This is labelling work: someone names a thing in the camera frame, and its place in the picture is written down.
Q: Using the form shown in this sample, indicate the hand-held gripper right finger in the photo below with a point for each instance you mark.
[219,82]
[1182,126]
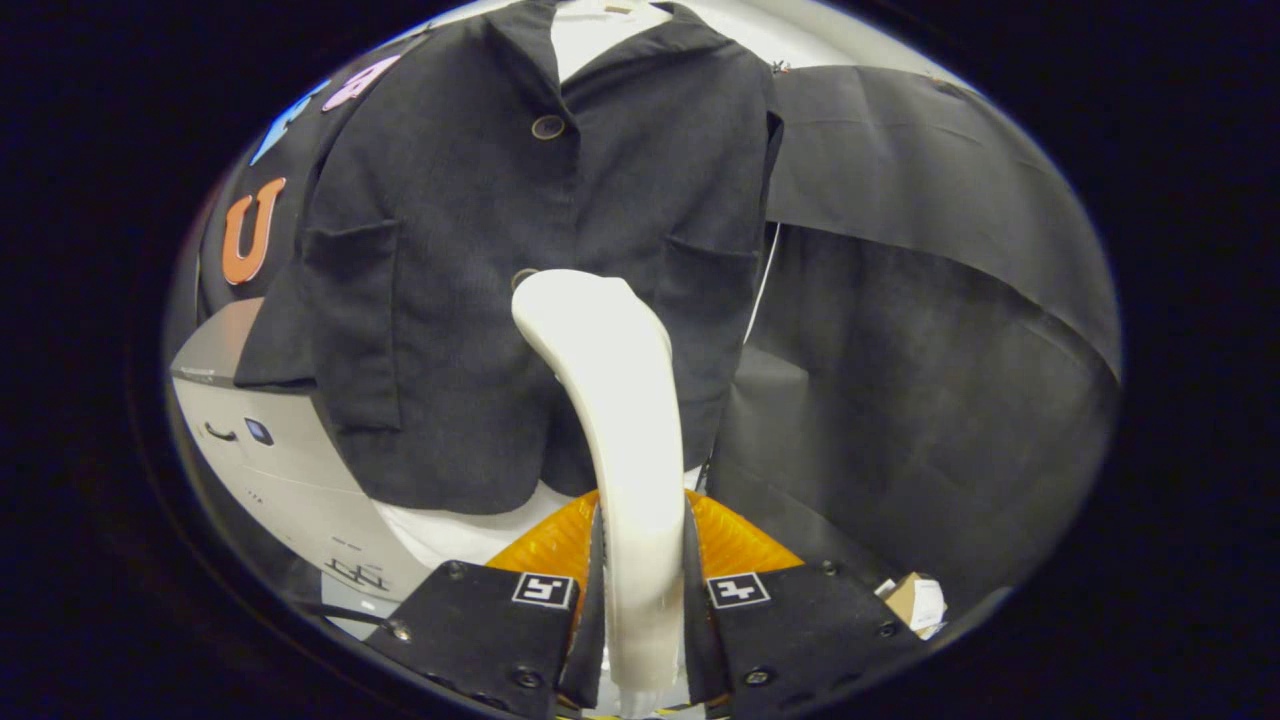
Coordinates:
[800,625]

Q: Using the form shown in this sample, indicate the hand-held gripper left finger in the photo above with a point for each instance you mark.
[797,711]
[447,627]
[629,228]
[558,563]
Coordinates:
[480,630]

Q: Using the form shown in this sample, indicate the white garment steamer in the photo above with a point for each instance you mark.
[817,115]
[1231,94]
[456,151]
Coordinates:
[635,450]

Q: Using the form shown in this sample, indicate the black jacket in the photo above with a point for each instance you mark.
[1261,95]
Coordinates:
[450,200]

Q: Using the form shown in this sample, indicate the white mannequin torso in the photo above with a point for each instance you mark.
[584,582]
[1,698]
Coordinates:
[450,535]

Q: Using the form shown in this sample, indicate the small cardboard box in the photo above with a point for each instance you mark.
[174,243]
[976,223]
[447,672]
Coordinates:
[915,600]

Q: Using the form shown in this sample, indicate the grey cabinet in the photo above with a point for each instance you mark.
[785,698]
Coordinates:
[290,480]

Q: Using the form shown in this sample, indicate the black backdrop cloth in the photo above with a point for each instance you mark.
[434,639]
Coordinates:
[950,350]

